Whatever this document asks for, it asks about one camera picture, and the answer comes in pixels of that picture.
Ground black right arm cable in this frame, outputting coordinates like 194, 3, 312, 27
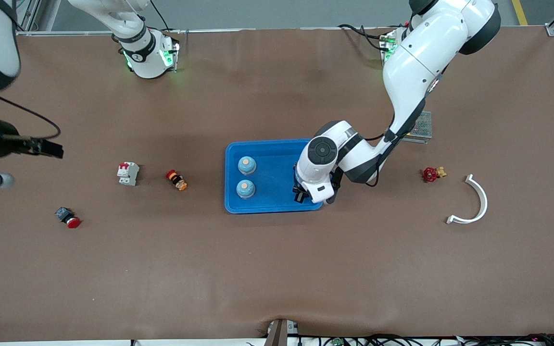
0, 90, 62, 141

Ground red orange switch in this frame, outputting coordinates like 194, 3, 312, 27
165, 170, 188, 191

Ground black base cables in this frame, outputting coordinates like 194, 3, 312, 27
337, 23, 393, 52

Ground brown table mat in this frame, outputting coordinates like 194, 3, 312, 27
0, 26, 554, 343

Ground blue bell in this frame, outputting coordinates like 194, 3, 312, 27
238, 155, 258, 176
236, 179, 256, 199

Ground red push button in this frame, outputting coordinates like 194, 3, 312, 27
55, 207, 81, 229

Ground grey table clamp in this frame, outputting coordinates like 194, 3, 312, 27
265, 319, 299, 346

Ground white curved bracket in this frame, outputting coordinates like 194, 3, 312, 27
446, 174, 489, 225

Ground metal mesh power supply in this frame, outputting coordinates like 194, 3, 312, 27
402, 111, 433, 144

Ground white red circuit breaker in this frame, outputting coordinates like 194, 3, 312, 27
117, 162, 140, 186

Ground blue plastic tray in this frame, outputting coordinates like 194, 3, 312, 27
224, 138, 324, 214

